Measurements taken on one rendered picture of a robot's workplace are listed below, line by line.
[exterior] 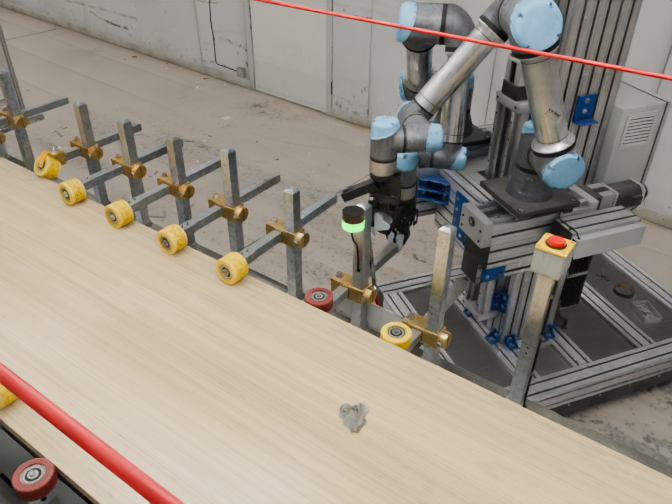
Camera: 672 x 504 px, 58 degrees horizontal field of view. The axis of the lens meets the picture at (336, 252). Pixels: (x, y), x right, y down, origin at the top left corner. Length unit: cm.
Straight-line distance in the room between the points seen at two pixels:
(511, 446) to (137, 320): 98
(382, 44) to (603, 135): 269
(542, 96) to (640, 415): 161
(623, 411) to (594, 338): 32
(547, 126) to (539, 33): 26
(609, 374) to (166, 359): 175
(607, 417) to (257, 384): 172
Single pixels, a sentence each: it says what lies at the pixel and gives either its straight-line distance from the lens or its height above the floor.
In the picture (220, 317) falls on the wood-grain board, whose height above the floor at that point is 90.
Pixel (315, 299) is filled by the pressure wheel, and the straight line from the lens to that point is 170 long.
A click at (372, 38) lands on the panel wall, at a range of 477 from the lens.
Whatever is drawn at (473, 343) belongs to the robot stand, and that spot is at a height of 21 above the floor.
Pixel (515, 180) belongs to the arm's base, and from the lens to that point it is 197.
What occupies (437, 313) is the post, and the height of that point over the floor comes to 90.
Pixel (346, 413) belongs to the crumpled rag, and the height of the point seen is 91.
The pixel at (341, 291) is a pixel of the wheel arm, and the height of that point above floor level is 86.
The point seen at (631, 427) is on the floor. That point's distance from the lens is 283.
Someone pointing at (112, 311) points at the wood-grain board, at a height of 90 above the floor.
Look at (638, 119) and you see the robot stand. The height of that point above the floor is 119.
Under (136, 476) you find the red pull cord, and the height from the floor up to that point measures 175.
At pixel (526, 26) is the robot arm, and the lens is 160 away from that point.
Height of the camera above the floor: 198
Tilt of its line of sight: 35 degrees down
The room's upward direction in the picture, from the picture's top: 1 degrees clockwise
